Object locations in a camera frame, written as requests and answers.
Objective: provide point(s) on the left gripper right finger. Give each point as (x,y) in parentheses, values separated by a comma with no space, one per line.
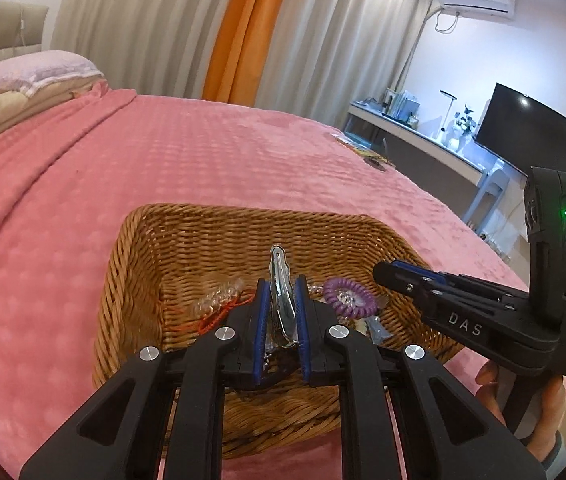
(403,415)

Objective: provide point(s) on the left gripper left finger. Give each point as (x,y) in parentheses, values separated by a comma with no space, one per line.
(161,414)

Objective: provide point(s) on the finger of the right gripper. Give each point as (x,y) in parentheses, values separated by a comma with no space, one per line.
(436,277)
(424,293)

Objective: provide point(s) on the silver metal hair clip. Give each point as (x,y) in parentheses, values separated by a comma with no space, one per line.
(282,310)

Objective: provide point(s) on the grey sleeve forearm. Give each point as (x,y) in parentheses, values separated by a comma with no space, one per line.
(555,461)

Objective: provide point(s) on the person's right hand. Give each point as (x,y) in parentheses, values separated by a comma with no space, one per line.
(548,408)

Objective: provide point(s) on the light blue hair clip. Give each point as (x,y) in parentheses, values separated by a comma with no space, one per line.
(378,333)

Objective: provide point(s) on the brown wicker basket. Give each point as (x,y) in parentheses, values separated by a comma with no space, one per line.
(173,267)

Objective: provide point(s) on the small items on bed edge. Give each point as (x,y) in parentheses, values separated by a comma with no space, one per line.
(370,157)

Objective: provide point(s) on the white chair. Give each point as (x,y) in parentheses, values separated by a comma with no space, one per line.
(493,185)

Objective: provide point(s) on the white desk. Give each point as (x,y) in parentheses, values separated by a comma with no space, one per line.
(457,163)

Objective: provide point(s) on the white desk lamp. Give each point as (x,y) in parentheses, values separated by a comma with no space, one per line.
(441,131)

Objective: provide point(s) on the small potted plant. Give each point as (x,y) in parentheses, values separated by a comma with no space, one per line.
(461,129)

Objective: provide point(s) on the black monitor screen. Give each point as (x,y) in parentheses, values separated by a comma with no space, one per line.
(522,131)

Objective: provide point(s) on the pink bed blanket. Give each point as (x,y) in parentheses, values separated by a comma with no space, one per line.
(69,177)

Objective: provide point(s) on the beige curtain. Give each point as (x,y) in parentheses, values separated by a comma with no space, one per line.
(305,57)

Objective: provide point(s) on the orange curtain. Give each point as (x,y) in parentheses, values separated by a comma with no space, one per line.
(240,52)

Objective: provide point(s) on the cream patterned pillow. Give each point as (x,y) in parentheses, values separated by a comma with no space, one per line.
(15,107)

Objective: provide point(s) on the pink pillow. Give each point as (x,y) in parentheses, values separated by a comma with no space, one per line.
(29,73)

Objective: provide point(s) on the beige bed headboard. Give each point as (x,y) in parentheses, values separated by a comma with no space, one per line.
(21,24)

